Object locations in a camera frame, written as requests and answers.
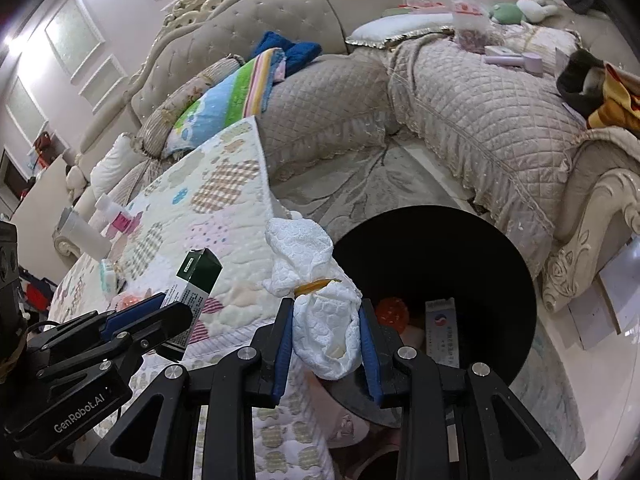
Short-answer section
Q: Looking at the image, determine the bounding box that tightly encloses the black trash bin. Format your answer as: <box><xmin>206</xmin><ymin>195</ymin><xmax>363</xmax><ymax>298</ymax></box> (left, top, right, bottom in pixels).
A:
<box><xmin>320</xmin><ymin>205</ymin><xmax>538</xmax><ymax>428</ymax></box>

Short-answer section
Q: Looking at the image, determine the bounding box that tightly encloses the patchwork printed quilt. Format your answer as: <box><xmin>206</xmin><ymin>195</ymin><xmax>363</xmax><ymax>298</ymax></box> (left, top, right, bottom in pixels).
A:
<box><xmin>47</xmin><ymin>115</ymin><xmax>336</xmax><ymax>480</ymax></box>

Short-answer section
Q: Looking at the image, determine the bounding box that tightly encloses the white bottle pink label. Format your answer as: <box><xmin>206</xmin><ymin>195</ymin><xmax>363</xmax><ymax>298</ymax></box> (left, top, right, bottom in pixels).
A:
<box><xmin>95</xmin><ymin>194</ymin><xmax>133</xmax><ymax>236</ymax></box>

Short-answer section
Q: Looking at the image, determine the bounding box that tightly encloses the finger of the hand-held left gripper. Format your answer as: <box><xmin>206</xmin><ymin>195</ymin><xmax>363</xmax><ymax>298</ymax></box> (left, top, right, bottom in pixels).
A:
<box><xmin>35</xmin><ymin>302</ymin><xmax>195</xmax><ymax>386</ymax></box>
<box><xmin>25</xmin><ymin>294</ymin><xmax>168</xmax><ymax>356</ymax></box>

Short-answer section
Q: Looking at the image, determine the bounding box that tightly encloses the clear plastic bag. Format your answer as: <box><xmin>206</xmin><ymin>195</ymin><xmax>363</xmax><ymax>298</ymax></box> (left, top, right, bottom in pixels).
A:
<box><xmin>450</xmin><ymin>0</ymin><xmax>493</xmax><ymax>53</ymax></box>

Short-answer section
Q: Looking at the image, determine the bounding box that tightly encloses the yellow red cloth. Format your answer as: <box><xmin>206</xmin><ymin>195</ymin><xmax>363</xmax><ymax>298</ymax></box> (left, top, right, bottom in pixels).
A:
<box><xmin>587</xmin><ymin>62</ymin><xmax>640</xmax><ymax>136</ymax></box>

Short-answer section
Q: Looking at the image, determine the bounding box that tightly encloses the white tissue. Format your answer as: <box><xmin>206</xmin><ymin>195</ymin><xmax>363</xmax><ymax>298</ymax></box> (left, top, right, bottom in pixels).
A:
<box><xmin>262</xmin><ymin>217</ymin><xmax>363</xmax><ymax>381</ymax></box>

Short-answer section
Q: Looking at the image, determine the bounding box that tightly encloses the grey tumbler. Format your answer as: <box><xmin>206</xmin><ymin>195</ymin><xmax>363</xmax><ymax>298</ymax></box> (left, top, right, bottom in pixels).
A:
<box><xmin>59</xmin><ymin>207</ymin><xmax>113</xmax><ymax>258</ymax></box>

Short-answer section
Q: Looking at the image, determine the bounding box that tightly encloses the colourful striped pillow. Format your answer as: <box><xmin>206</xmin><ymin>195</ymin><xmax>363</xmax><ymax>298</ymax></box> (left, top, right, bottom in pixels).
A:
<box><xmin>165</xmin><ymin>47</ymin><xmax>286</xmax><ymax>153</ymax></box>

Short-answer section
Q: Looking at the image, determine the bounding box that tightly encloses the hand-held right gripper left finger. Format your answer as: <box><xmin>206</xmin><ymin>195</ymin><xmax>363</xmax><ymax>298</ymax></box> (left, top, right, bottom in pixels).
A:
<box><xmin>75</xmin><ymin>297</ymin><xmax>296</xmax><ymax>480</ymax></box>

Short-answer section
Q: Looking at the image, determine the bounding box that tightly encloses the beige tufted sofa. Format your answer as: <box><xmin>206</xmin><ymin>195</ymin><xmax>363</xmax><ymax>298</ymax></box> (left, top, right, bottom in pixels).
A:
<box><xmin>52</xmin><ymin>0</ymin><xmax>640</xmax><ymax>311</ymax></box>

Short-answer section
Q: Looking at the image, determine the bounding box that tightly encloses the white pillow gold trim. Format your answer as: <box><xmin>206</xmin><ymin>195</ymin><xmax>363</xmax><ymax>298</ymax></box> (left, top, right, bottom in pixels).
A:
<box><xmin>345</xmin><ymin>10</ymin><xmax>458</xmax><ymax>48</ymax></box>

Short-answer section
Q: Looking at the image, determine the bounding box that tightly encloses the red bag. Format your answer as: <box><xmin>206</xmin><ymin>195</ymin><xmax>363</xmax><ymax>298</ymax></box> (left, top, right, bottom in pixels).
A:
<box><xmin>375</xmin><ymin>297</ymin><xmax>411</xmax><ymax>333</ymax></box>

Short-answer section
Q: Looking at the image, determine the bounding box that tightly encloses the pink slipper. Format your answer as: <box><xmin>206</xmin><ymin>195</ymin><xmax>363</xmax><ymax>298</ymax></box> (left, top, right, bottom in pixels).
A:
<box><xmin>325</xmin><ymin>400</ymin><xmax>401</xmax><ymax>480</ymax></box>

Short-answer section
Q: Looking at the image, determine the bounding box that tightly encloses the small white blue box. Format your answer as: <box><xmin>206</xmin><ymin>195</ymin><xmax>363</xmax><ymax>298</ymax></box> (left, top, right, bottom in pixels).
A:
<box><xmin>425</xmin><ymin>297</ymin><xmax>461</xmax><ymax>368</ymax></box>

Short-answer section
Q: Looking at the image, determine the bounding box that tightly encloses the dark green box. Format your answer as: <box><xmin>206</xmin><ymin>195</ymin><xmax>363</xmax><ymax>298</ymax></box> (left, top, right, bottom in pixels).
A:
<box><xmin>167</xmin><ymin>247</ymin><xmax>223</xmax><ymax>362</ymax></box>

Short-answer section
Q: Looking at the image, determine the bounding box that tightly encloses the blue cloth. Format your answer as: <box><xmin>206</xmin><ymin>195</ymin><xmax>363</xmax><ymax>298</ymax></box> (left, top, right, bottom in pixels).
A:
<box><xmin>250</xmin><ymin>31</ymin><xmax>323</xmax><ymax>81</ymax></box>

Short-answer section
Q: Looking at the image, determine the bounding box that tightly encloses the pink packet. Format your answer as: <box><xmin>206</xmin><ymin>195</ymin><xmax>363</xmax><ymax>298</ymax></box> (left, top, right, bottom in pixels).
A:
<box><xmin>382</xmin><ymin>0</ymin><xmax>451</xmax><ymax>16</ymax></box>

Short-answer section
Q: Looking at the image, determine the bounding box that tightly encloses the plain white pillow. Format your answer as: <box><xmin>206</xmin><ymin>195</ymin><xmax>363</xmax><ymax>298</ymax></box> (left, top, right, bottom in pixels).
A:
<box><xmin>90</xmin><ymin>132</ymin><xmax>146</xmax><ymax>186</ymax></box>

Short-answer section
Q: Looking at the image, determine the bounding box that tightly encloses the teal wipes pack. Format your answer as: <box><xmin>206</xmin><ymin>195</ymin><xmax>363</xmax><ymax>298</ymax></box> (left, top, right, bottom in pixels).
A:
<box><xmin>99</xmin><ymin>258</ymin><xmax>118</xmax><ymax>296</ymax></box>

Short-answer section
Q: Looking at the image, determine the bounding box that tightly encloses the green plush toy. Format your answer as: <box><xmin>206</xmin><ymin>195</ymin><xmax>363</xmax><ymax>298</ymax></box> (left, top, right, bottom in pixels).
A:
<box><xmin>487</xmin><ymin>0</ymin><xmax>561</xmax><ymax>26</ymax></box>

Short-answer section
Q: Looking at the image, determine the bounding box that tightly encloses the pink wrapper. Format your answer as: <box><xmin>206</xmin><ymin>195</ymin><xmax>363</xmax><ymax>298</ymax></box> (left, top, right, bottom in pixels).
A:
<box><xmin>400</xmin><ymin>325</ymin><xmax>431</xmax><ymax>356</ymax></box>

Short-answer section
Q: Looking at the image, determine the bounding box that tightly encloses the orange thin strip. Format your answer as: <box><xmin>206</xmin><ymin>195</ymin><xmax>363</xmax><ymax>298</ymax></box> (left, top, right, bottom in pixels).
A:
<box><xmin>295</xmin><ymin>277</ymin><xmax>343</xmax><ymax>295</ymax></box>

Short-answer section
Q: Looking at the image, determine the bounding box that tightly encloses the floral bolster pillow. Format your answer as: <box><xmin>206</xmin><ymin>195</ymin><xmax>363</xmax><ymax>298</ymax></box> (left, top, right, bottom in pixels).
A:
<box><xmin>137</xmin><ymin>55</ymin><xmax>251</xmax><ymax>158</ymax></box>

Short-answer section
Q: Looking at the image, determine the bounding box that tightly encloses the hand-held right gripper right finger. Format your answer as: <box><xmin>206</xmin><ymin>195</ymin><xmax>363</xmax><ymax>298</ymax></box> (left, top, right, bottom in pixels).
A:
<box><xmin>357</xmin><ymin>302</ymin><xmax>583</xmax><ymax>480</ymax></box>

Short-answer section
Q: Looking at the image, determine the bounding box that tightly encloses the black hat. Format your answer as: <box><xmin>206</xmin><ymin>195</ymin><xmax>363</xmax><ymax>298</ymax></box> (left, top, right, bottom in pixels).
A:
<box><xmin>556</xmin><ymin>49</ymin><xmax>608</xmax><ymax>118</ymax></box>

